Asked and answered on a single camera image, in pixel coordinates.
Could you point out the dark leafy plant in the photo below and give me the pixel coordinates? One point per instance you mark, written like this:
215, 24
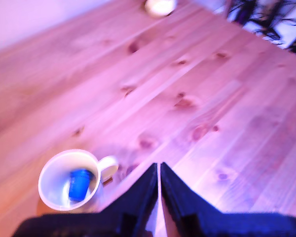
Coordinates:
269, 27

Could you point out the blue coffee capsule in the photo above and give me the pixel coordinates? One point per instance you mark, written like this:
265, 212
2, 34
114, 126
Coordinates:
79, 185

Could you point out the small white round camera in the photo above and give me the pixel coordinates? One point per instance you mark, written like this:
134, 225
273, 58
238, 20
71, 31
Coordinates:
160, 7

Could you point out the white mug with cartoon print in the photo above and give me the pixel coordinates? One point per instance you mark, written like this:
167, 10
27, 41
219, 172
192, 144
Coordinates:
54, 177

